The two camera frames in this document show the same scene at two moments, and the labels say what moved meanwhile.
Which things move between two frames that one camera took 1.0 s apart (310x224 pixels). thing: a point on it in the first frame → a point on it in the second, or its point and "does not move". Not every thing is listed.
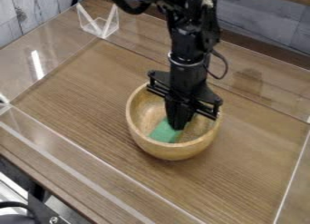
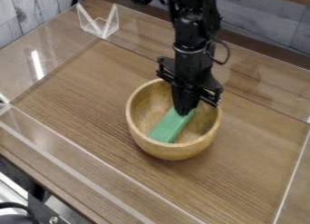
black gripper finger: (174, 112) → (181, 100)
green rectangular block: (165, 132) does not move
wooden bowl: (146, 112) does not move
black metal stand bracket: (44, 214) does not move
